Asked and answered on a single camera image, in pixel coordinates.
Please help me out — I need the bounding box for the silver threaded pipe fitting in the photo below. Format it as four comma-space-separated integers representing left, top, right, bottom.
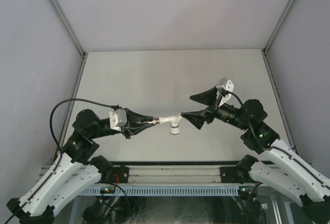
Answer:
146, 116, 160, 125

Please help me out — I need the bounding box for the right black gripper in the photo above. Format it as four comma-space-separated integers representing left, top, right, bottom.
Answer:
181, 86, 250, 131

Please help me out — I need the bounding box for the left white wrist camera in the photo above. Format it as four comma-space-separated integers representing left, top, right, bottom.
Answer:
109, 109, 127, 131

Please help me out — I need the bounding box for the left black camera cable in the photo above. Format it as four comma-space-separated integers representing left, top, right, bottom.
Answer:
49, 98, 121, 152

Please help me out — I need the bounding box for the white plastic water faucet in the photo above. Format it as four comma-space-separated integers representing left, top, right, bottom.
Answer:
158, 114, 182, 135

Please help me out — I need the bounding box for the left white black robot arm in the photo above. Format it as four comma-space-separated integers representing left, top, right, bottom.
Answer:
7, 107, 158, 223

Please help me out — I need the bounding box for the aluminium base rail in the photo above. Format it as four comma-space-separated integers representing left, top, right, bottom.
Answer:
41, 160, 315, 185

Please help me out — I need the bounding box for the grey slotted cable duct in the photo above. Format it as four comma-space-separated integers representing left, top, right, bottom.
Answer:
79, 185, 252, 197

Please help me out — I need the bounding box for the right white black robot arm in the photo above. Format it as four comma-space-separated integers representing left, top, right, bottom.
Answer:
181, 87, 329, 223

